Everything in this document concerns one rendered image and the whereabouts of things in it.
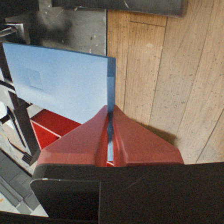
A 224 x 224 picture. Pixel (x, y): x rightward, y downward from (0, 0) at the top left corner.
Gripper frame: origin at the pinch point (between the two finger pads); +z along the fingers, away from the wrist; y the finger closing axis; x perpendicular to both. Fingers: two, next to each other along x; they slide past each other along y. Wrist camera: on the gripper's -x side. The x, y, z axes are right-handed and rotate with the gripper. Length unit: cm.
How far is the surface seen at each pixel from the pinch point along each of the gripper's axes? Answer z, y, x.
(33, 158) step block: 15.5, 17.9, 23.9
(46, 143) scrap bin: 16.1, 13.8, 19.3
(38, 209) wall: 247, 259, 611
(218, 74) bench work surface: 5.5, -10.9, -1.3
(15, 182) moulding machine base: 236, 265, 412
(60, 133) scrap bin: 11.1, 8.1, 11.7
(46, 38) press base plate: 18.4, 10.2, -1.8
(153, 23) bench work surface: 9.4, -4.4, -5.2
